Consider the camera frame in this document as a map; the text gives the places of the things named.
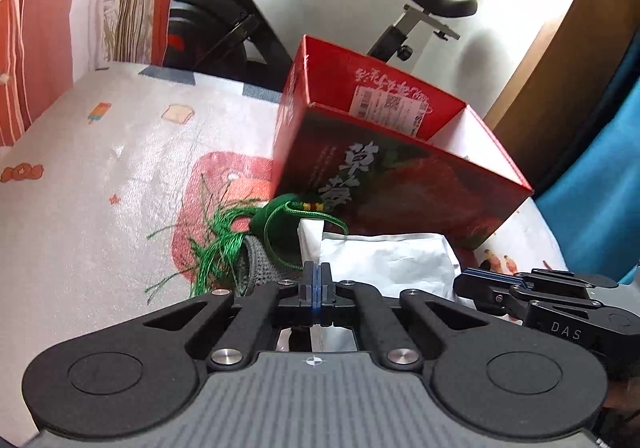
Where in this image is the black exercise bike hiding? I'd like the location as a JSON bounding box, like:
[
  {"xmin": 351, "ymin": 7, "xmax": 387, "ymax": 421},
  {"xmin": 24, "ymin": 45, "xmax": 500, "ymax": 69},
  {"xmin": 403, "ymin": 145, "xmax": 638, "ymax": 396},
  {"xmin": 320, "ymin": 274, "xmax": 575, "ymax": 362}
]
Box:
[{"xmin": 160, "ymin": 0, "xmax": 478, "ymax": 94}]

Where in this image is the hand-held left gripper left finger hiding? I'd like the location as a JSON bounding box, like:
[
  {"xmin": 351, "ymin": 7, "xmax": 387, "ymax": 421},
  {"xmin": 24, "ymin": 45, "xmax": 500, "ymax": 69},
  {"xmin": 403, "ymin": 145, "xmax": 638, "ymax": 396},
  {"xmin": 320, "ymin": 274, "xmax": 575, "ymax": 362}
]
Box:
[{"xmin": 142, "ymin": 262, "xmax": 317, "ymax": 370}]

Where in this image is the teal cloth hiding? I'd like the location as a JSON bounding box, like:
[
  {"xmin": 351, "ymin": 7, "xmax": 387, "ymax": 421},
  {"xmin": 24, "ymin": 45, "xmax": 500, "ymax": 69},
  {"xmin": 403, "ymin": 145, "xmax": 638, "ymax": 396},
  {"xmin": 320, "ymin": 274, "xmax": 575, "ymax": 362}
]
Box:
[{"xmin": 535, "ymin": 98, "xmax": 640, "ymax": 285}]

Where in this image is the green tasseled sachet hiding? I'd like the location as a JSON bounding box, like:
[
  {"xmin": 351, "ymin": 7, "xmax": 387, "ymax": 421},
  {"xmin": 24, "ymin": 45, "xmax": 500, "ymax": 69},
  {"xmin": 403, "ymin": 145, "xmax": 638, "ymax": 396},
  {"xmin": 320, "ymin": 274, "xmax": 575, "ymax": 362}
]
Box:
[{"xmin": 145, "ymin": 173, "xmax": 351, "ymax": 304}]

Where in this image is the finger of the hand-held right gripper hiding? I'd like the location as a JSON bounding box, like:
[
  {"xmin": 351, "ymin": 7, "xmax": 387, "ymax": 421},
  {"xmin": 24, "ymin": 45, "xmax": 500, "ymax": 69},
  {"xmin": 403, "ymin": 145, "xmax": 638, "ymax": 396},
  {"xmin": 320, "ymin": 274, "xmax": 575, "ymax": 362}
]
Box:
[
  {"xmin": 520, "ymin": 268, "xmax": 621, "ymax": 291},
  {"xmin": 452, "ymin": 268, "xmax": 608, "ymax": 316}
]

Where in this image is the red printed wall cloth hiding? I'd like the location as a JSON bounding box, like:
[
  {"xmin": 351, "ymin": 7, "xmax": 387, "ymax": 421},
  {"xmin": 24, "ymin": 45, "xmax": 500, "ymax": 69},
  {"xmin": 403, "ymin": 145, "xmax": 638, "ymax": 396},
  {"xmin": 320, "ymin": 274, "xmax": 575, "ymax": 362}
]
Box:
[{"xmin": 0, "ymin": 0, "xmax": 188, "ymax": 149}]

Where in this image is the white plastic packet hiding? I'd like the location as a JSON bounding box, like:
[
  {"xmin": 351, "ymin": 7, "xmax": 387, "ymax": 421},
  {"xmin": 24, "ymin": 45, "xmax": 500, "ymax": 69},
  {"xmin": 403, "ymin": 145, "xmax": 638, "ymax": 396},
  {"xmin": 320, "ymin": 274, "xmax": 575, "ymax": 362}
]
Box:
[{"xmin": 297, "ymin": 221, "xmax": 462, "ymax": 304}]

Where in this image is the brown wooden wardrobe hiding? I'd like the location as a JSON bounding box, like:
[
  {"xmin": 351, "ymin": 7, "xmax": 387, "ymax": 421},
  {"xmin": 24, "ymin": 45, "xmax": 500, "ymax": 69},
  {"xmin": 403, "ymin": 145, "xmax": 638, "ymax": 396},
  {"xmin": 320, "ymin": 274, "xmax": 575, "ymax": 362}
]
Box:
[{"xmin": 482, "ymin": 0, "xmax": 640, "ymax": 201}]

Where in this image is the grey knitted pouch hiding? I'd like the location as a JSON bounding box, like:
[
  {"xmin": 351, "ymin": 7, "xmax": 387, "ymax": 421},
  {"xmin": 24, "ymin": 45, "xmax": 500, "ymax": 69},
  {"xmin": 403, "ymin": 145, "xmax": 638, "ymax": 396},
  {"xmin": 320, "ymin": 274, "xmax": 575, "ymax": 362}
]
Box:
[{"xmin": 235, "ymin": 235, "xmax": 306, "ymax": 296}]

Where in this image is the red strawberry print cardboard box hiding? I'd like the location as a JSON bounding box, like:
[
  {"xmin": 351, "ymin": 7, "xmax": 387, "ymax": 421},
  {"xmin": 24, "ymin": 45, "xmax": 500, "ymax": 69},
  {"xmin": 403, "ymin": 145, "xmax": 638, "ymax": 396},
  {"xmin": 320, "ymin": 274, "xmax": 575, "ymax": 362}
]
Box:
[{"xmin": 270, "ymin": 34, "xmax": 535, "ymax": 251}]

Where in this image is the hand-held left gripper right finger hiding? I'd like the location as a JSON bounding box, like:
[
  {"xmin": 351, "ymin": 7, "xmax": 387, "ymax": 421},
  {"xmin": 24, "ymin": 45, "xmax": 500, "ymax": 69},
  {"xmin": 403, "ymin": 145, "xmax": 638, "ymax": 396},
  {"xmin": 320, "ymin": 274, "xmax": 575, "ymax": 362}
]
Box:
[{"xmin": 316, "ymin": 262, "xmax": 493, "ymax": 371}]

